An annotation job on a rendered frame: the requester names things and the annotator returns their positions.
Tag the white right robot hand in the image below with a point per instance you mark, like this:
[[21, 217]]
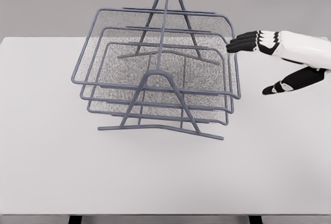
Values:
[[297, 49]]

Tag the large grey mesh tray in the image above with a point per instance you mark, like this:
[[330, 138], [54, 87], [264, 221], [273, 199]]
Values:
[[116, 19]]

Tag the small grey mesh tray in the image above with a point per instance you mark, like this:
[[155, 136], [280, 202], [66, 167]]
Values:
[[160, 117]]

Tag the medium grey mesh tray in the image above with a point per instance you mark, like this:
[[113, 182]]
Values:
[[91, 95]]

